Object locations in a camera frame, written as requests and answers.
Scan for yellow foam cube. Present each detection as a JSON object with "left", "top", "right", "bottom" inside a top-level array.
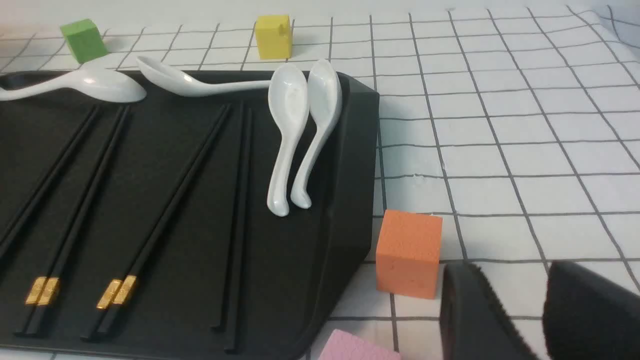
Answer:
[{"left": 254, "top": 14, "right": 293, "bottom": 60}]

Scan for white ceramic spoon upright right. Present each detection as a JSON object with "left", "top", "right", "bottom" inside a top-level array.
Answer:
[{"left": 290, "top": 59, "right": 343, "bottom": 209}]

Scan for white ceramic spoon lying sideways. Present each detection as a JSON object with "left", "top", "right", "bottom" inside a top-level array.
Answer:
[{"left": 136, "top": 55, "right": 271, "bottom": 98}]

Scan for green foam cube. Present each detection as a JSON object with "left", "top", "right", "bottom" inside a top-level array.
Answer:
[{"left": 60, "top": 18, "right": 108, "bottom": 64}]

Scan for black rectangular tray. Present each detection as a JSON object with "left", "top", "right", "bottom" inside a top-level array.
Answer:
[{"left": 0, "top": 71, "right": 381, "bottom": 360}]

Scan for white checkered tablecloth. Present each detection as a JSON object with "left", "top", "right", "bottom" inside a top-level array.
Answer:
[{"left": 0, "top": 5, "right": 640, "bottom": 360}]

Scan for white ceramic spoon upright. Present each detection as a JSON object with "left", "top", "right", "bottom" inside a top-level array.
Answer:
[
  {"left": 266, "top": 63, "right": 310, "bottom": 217},
  {"left": 290, "top": 59, "right": 343, "bottom": 209}
]

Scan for plain black chopstick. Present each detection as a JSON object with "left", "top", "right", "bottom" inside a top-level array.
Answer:
[
  {"left": 222, "top": 105, "right": 253, "bottom": 354},
  {"left": 209, "top": 101, "right": 247, "bottom": 333},
  {"left": 0, "top": 105, "right": 101, "bottom": 258}
]

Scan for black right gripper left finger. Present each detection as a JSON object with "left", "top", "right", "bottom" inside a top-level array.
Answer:
[{"left": 439, "top": 262, "right": 538, "bottom": 360}]

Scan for black chopstick gold band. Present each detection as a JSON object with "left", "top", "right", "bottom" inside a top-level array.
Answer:
[
  {"left": 14, "top": 105, "right": 127, "bottom": 337},
  {"left": 80, "top": 104, "right": 232, "bottom": 343},
  {"left": 22, "top": 106, "right": 132, "bottom": 338},
  {"left": 92, "top": 105, "right": 233, "bottom": 337}
]

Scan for white ceramic spoon upright left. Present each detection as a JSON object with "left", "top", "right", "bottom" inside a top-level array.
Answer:
[{"left": 266, "top": 63, "right": 310, "bottom": 217}]

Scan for orange foam cube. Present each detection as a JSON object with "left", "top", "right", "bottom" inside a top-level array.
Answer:
[{"left": 375, "top": 209, "right": 443, "bottom": 300}]

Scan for pink foam block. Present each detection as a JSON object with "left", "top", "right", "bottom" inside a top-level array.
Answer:
[{"left": 318, "top": 329, "right": 402, "bottom": 360}]

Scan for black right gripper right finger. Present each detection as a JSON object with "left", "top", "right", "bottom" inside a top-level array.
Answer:
[{"left": 542, "top": 260, "right": 640, "bottom": 360}]

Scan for white ceramic spoon far left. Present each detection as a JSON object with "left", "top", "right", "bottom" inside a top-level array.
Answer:
[{"left": 0, "top": 68, "right": 147, "bottom": 103}]

